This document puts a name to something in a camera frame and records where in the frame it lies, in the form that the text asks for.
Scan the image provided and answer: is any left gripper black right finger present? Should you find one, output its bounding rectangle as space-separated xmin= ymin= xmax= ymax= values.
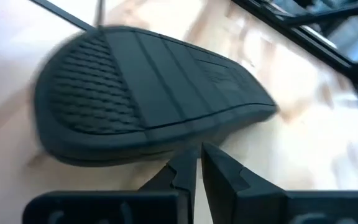
xmin=201 ymin=142 xmax=358 ymax=224

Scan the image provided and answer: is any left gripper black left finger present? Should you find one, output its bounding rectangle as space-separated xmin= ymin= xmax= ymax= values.
xmin=22 ymin=146 xmax=199 ymax=224

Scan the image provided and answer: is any black rubber slide sandal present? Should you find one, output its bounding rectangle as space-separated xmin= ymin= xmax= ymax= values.
xmin=31 ymin=24 xmax=279 ymax=167

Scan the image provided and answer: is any black aluminium table frame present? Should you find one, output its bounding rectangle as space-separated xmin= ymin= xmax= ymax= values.
xmin=231 ymin=0 xmax=358 ymax=91

